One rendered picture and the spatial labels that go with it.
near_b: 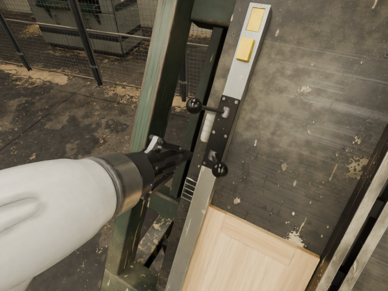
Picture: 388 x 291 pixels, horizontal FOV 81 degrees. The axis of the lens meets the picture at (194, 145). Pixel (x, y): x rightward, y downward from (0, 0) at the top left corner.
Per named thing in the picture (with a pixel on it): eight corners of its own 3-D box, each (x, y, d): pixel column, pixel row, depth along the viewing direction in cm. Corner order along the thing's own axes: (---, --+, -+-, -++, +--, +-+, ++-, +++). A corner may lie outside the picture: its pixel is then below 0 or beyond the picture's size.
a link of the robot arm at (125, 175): (63, 207, 32) (96, 193, 38) (111, 237, 29) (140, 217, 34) (70, 148, 30) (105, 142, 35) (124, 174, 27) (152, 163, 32)
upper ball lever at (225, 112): (222, 118, 61) (181, 110, 52) (226, 104, 60) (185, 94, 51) (231, 121, 58) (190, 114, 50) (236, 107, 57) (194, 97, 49)
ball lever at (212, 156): (203, 158, 63) (211, 179, 50) (207, 145, 62) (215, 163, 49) (216, 161, 63) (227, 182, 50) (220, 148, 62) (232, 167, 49)
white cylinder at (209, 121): (209, 112, 65) (201, 138, 67) (205, 112, 63) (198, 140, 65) (219, 115, 64) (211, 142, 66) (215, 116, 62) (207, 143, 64)
